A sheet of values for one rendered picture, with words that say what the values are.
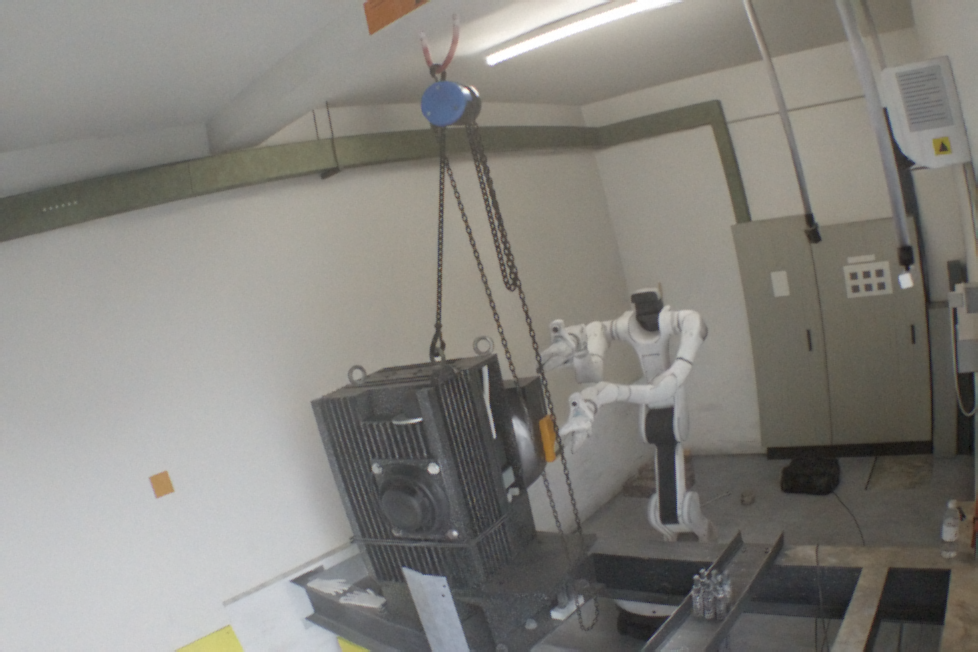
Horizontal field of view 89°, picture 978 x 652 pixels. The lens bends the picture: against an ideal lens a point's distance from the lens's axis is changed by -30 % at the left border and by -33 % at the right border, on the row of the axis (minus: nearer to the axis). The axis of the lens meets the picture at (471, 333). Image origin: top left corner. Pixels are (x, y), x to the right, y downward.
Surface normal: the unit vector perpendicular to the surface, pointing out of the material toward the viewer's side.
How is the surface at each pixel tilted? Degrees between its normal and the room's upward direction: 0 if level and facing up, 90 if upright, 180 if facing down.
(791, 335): 90
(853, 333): 90
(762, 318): 90
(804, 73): 90
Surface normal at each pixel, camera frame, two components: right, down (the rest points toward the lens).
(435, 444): -0.48, 0.22
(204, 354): 0.71, -0.07
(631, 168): -0.67, 0.25
